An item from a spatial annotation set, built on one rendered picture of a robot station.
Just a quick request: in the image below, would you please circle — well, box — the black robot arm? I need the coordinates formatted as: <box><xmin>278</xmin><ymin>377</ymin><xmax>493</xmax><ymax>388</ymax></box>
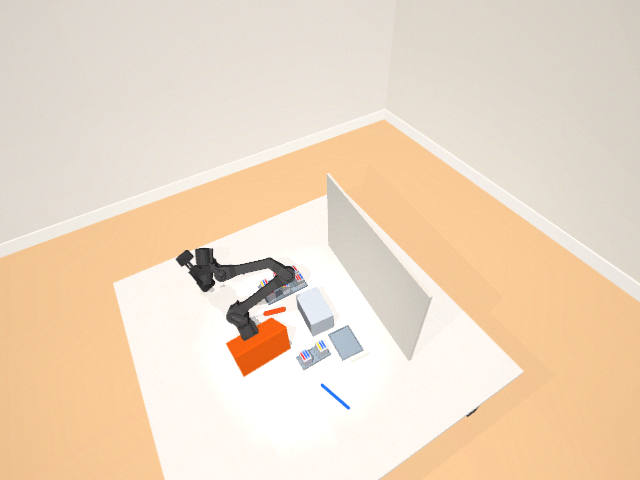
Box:
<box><xmin>194</xmin><ymin>248</ymin><xmax>295</xmax><ymax>341</ymax></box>

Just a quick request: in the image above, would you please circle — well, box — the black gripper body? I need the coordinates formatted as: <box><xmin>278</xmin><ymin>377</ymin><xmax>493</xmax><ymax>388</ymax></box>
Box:
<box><xmin>175</xmin><ymin>250</ymin><xmax>215</xmax><ymax>292</ymax></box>

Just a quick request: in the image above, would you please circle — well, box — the blue cylinder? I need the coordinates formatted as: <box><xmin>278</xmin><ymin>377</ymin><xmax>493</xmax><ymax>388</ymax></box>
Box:
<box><xmin>321</xmin><ymin>384</ymin><xmax>350</xmax><ymax>409</ymax></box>

